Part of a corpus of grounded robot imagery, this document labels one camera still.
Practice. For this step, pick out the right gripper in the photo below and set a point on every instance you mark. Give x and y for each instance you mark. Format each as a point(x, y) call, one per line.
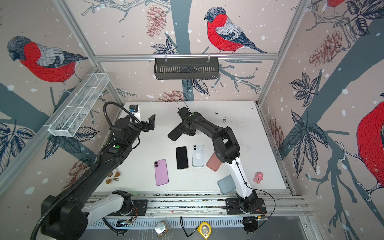
point(183, 129)

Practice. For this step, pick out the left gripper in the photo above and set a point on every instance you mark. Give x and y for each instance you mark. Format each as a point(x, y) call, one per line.
point(151, 124)

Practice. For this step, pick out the light blue phone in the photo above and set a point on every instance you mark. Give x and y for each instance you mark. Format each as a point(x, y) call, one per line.
point(198, 159)

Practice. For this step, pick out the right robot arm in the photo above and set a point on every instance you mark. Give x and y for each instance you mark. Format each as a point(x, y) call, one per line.
point(227, 150)

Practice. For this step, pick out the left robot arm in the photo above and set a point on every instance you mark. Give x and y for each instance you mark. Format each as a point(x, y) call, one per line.
point(66, 216)

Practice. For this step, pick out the black screen phone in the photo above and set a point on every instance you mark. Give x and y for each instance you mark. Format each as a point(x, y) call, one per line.
point(182, 158)

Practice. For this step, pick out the salmon pink phone case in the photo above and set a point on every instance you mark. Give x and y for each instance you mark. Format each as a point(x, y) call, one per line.
point(214, 163)

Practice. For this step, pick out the purple phone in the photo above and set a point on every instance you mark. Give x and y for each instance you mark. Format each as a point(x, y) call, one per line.
point(161, 173)

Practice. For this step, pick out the grey blue phone case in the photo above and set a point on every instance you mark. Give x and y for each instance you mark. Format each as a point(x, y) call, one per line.
point(226, 185)

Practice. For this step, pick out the white mesh tray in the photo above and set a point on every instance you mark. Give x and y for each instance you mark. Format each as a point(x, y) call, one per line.
point(81, 102)

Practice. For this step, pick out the pink toy figure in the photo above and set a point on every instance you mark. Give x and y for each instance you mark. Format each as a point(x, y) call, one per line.
point(258, 177)

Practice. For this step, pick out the yellow tape measure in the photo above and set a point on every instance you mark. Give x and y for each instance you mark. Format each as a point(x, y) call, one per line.
point(205, 230)

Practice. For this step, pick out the silver round object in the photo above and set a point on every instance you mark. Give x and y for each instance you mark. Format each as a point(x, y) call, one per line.
point(162, 228)

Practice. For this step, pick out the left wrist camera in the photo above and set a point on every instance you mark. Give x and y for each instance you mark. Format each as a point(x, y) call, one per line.
point(134, 108)

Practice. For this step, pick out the black wire basket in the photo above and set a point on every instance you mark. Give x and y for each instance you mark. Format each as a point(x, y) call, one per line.
point(186, 69)

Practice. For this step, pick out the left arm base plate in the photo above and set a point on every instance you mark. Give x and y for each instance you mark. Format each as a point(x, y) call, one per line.
point(139, 208)

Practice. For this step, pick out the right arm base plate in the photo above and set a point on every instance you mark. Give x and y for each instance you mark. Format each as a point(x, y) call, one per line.
point(232, 206)

